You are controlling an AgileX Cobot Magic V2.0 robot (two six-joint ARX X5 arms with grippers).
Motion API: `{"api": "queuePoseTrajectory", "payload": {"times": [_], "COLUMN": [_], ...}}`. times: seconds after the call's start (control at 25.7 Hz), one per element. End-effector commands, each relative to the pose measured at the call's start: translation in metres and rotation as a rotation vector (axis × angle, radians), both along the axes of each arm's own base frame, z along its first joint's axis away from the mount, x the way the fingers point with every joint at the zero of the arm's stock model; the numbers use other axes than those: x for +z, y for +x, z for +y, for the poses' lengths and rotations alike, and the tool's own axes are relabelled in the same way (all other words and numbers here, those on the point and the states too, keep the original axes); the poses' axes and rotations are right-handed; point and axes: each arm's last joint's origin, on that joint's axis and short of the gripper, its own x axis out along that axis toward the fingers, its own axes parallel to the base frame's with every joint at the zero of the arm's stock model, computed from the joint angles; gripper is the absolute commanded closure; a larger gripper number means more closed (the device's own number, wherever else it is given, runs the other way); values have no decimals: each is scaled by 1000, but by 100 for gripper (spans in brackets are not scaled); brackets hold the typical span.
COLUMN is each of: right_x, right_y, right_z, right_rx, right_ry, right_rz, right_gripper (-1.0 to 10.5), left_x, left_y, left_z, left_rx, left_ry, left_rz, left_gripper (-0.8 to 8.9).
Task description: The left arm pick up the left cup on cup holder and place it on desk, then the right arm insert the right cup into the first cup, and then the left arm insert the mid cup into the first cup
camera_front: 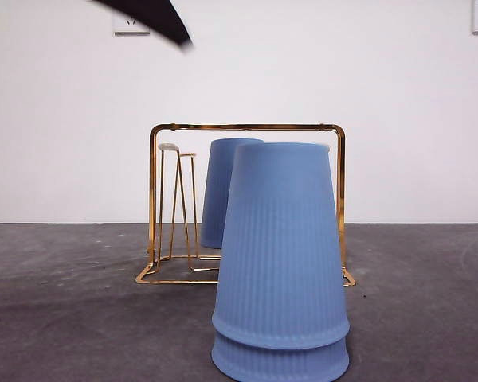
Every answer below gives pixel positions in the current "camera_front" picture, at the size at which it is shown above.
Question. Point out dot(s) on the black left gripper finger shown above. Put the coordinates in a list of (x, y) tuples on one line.
[(155, 18)]

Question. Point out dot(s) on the blue ribbed plastic cup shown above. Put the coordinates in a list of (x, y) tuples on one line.
[(219, 191), (280, 246), (279, 362)]

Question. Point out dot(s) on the translucent white peg cap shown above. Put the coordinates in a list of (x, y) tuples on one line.
[(169, 147)]

